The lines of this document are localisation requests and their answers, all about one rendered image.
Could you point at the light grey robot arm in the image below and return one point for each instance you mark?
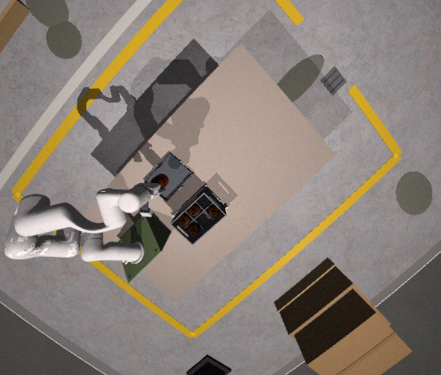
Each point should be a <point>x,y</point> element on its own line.
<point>35,216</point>

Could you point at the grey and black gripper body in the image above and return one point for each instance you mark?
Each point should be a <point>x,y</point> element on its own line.
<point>153,187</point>

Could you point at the brown glass bottle with red label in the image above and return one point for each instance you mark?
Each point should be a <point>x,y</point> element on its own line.
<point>160,178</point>

